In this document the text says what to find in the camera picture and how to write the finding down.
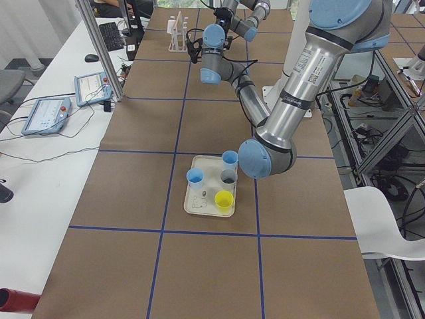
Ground yellow plastic cup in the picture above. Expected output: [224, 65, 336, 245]
[214, 190, 234, 213]

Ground pink plastic cup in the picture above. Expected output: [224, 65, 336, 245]
[167, 19, 177, 35]

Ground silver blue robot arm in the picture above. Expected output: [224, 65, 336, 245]
[238, 1, 392, 179]
[200, 1, 270, 127]

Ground light blue plastic cup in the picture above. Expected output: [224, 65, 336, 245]
[186, 167, 204, 190]

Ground grey plastic cup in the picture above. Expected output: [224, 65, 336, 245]
[220, 169, 238, 191]

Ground cream plastic tray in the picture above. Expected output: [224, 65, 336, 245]
[183, 155, 236, 217]

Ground far blue teach pendant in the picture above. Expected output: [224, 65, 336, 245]
[74, 72, 112, 107]

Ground blue teach pendant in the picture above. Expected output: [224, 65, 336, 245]
[74, 72, 112, 107]
[21, 98, 71, 136]

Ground black keyboard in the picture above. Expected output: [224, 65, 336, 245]
[98, 22, 124, 52]

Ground black computer mouse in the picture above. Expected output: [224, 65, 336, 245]
[84, 54, 99, 63]

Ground near blue teach pendant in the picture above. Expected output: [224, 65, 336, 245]
[21, 98, 71, 136]

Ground white plastic chair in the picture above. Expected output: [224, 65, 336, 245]
[344, 186, 424, 261]

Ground person at desk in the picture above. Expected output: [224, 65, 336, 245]
[92, 0, 122, 18]

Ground grey office chair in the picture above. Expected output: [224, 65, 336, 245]
[1, 70, 25, 104]

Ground red cylinder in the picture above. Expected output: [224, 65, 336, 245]
[1, 288, 41, 314]

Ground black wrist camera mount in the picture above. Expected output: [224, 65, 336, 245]
[185, 28, 203, 64]

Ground white wire cup rack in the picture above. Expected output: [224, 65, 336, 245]
[168, 11, 188, 53]

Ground aluminium frame post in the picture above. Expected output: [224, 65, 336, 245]
[75, 0, 124, 101]

